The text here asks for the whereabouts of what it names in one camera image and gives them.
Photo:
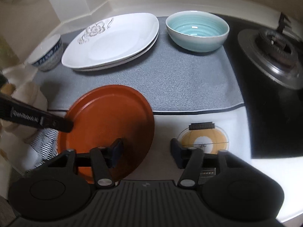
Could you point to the silver gas burner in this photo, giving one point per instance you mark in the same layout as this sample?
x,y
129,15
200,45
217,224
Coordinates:
x,y
274,55

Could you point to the black gas stove top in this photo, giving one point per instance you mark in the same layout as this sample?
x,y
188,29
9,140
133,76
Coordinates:
x,y
274,112

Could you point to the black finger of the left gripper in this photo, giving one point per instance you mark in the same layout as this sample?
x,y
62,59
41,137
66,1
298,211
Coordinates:
x,y
20,113

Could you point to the black pan support grate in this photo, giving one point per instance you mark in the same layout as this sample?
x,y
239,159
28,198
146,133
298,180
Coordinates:
x,y
284,27

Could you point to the grey drying mat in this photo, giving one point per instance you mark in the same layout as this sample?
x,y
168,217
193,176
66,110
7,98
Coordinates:
x,y
169,77

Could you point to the blue white patterned bowl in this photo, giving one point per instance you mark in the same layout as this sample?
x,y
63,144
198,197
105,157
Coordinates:
x,y
47,55

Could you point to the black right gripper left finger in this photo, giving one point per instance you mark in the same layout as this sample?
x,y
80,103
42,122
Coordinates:
x,y
100,160

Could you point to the white lower square plate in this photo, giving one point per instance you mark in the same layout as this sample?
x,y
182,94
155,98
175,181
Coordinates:
x,y
107,66

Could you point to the teal ceramic bowl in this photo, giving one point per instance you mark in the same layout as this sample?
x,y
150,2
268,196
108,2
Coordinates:
x,y
197,31

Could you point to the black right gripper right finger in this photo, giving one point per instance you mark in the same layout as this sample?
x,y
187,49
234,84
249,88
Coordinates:
x,y
198,167

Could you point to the striped cloth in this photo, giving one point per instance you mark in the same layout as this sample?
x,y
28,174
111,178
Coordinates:
x,y
45,143

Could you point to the orange round plate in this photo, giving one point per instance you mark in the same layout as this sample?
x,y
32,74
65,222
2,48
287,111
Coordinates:
x,y
105,114

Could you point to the white floral square plate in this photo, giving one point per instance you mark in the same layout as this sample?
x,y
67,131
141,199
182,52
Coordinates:
x,y
111,40

